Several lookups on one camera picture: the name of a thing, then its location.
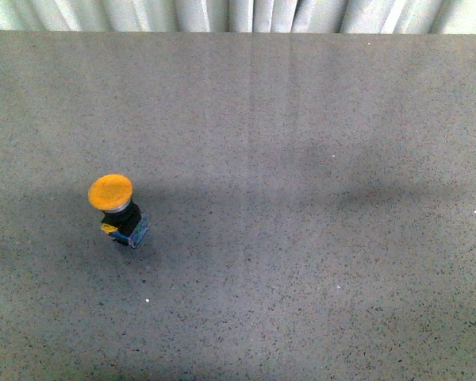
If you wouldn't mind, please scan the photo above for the yellow mushroom push button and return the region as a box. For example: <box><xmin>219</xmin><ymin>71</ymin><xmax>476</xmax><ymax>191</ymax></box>
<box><xmin>87</xmin><ymin>174</ymin><xmax>151</xmax><ymax>249</ymax></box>

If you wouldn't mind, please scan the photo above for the white pleated curtain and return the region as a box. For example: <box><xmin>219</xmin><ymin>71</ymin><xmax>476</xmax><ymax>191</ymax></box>
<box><xmin>0</xmin><ymin>0</ymin><xmax>476</xmax><ymax>34</ymax></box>

